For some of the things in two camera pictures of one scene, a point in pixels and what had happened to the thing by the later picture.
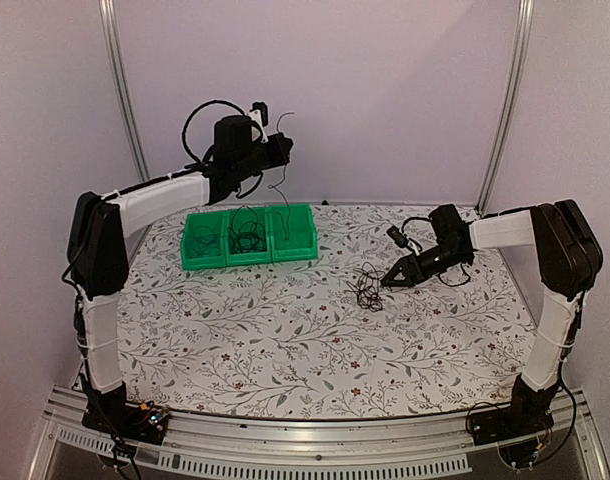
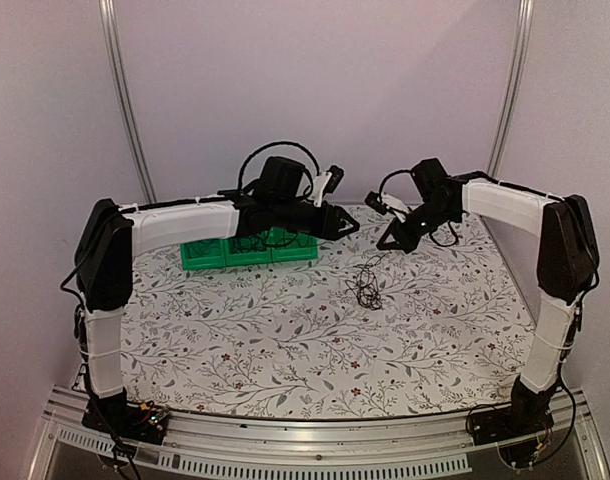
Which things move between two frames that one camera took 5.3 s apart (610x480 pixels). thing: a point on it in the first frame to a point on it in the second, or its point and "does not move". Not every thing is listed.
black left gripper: (281, 154) to (330, 226)
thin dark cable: (204, 242) does not move
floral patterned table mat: (322, 340) does not move
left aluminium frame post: (113, 37) does not move
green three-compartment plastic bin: (249, 237) does not move
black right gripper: (410, 268) to (405, 242)
